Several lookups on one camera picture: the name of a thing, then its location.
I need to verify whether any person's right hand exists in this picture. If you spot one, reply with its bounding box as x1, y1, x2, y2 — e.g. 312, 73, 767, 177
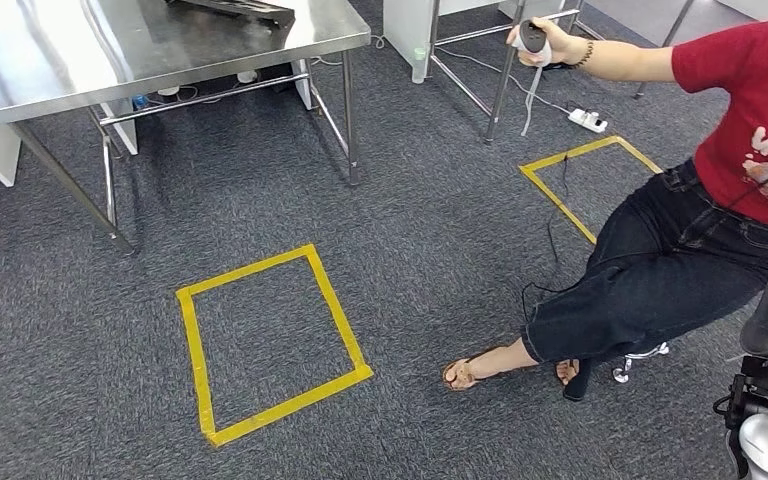
506, 17, 587, 69

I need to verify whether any long black plastic panel part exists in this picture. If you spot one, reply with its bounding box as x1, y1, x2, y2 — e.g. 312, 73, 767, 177
165, 0, 297, 29

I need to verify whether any stainless steel workbench table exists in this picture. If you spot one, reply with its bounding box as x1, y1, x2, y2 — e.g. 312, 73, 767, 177
0, 0, 372, 256
423, 0, 697, 146

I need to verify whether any white power strip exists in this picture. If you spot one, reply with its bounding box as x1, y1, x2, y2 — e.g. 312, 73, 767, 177
567, 107, 609, 134

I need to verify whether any person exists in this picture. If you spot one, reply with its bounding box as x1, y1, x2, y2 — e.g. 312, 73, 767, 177
442, 16, 768, 404

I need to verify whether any black chair chrome base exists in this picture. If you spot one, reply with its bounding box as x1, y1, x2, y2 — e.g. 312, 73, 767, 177
612, 342, 670, 384

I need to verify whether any brown sandal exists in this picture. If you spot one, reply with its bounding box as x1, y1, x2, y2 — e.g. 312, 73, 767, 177
554, 358, 581, 387
442, 354, 493, 392

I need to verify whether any beaded bracelet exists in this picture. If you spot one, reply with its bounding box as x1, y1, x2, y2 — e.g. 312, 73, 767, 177
572, 38, 596, 70

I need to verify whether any white power cable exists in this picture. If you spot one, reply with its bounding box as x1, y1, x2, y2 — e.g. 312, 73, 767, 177
435, 46, 574, 115

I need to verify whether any thin black floor cable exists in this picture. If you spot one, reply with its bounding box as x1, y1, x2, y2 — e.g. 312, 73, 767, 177
521, 153, 574, 321

